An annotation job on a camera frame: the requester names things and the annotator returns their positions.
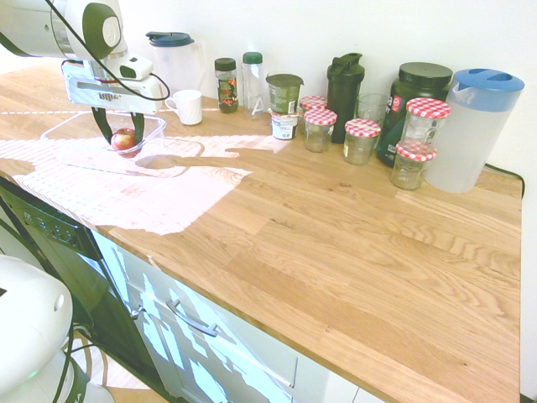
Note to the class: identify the clear plastic container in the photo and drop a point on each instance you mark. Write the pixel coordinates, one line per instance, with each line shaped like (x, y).
(75, 134)

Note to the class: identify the white cabinet drawer front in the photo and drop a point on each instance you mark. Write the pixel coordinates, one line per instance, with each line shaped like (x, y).
(251, 361)

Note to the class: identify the clear drinking glass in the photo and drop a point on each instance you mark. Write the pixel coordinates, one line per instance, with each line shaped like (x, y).
(371, 107)

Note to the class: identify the tall jar red checked lid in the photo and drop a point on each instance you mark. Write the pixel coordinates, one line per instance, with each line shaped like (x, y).
(425, 124)

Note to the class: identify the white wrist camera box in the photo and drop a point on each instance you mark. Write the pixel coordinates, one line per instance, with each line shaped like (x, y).
(135, 68)

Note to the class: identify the white yogurt cup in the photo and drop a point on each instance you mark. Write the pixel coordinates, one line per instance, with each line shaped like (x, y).
(284, 126)

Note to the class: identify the black shaker bottle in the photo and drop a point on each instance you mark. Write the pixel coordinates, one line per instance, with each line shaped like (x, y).
(344, 96)

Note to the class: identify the white ceramic mug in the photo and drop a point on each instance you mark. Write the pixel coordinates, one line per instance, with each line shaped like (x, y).
(188, 107)

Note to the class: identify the red apple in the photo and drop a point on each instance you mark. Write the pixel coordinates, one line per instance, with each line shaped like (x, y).
(122, 139)

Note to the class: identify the dark green yogurt cup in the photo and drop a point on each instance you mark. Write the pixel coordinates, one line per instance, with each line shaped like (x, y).
(284, 94)

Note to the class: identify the black protein powder tub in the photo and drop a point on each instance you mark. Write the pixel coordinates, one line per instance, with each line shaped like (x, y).
(423, 80)

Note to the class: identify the small jar red checked lid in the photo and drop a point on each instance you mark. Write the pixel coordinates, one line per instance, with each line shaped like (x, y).
(319, 132)
(312, 102)
(409, 170)
(361, 140)

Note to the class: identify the silver cabinet knob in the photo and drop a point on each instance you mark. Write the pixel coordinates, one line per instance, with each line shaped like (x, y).
(137, 312)

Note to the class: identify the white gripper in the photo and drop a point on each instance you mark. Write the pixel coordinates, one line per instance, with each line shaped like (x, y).
(109, 94)

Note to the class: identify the clear pitcher dark blue lid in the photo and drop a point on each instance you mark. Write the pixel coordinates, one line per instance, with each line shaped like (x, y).
(176, 63)

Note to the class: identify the spice jar black lid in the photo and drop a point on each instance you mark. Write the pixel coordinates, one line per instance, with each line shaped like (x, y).
(226, 88)

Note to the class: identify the clear bottle green cap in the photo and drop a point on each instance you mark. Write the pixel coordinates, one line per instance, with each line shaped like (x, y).
(253, 84)

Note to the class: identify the clear pitcher light blue lid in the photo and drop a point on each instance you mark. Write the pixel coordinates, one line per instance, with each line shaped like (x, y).
(470, 138)

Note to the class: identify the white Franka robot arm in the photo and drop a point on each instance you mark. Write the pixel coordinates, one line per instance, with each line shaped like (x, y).
(29, 25)

